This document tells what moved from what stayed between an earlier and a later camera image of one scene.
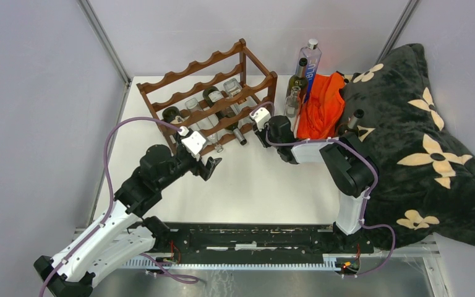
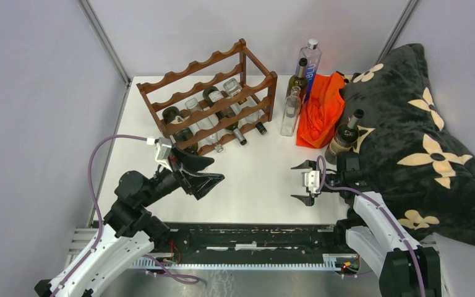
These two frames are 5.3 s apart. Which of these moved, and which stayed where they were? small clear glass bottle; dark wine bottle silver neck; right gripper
Moved: right gripper
Stayed: dark wine bottle silver neck; small clear glass bottle
